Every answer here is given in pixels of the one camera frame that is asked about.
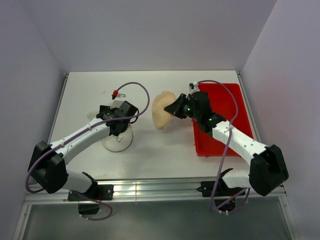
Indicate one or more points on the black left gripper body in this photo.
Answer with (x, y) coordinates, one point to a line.
(103, 108)

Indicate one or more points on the beige bra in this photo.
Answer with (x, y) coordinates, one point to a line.
(162, 119)

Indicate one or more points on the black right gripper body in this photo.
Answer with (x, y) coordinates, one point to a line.
(190, 112)

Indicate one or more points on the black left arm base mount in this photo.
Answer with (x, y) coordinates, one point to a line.
(91, 202)

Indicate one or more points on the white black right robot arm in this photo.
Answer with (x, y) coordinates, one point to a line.
(267, 167)

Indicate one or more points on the aluminium front rail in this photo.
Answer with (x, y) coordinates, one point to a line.
(139, 190)

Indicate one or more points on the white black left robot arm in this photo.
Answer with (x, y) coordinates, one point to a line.
(48, 164)

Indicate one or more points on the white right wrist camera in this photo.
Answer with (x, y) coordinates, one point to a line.
(193, 87)

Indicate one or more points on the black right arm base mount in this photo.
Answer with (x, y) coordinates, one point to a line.
(206, 188)

